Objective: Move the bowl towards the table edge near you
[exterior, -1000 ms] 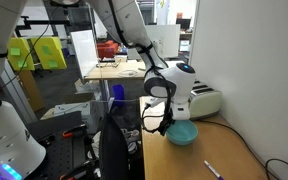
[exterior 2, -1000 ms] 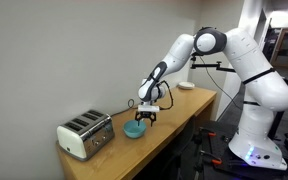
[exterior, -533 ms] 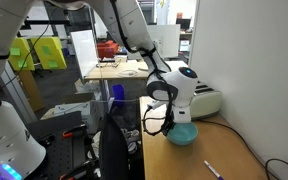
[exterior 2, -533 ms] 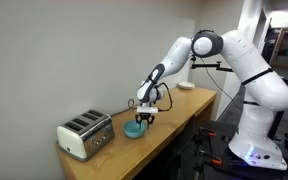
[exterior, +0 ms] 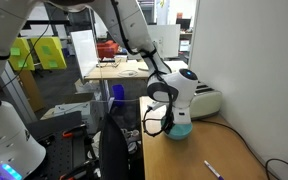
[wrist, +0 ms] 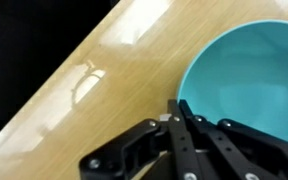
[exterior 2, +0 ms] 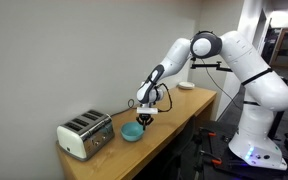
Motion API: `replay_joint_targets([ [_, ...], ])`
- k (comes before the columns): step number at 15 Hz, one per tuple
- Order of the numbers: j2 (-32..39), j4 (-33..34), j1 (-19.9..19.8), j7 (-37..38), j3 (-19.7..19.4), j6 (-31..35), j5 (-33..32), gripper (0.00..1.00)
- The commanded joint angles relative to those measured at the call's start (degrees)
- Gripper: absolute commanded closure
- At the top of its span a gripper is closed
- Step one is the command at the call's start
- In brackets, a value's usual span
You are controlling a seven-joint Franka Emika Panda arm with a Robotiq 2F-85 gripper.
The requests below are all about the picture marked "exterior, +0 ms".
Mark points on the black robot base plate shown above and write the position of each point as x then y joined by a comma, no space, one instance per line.
60,153

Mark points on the teal bowl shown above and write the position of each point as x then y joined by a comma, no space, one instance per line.
180,133

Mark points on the white cardboard box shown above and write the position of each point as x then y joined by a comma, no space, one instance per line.
75,113

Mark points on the light wooden background table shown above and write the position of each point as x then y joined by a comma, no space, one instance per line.
117,71

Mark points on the yellow foam block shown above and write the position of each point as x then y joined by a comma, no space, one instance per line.
20,55

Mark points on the white board panel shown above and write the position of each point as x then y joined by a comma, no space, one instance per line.
84,53

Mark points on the yellow board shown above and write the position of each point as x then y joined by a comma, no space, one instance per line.
49,51

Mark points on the blue bin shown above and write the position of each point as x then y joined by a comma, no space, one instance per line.
118,95

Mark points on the black monitor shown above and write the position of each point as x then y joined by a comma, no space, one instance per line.
184,23

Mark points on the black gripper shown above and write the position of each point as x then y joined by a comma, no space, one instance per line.
169,122

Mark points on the white pen purple cap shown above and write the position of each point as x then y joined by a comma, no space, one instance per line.
213,170

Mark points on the white monitor back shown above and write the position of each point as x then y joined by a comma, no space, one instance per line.
169,40

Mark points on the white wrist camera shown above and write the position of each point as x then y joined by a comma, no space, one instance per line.
183,116

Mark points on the black office chair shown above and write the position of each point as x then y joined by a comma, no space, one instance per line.
112,153

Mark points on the red toolbox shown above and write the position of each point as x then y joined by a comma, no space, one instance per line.
107,49

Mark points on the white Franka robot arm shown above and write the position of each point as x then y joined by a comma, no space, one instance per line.
4,140

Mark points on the cream and chrome toaster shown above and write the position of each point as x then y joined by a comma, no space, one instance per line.
206,102

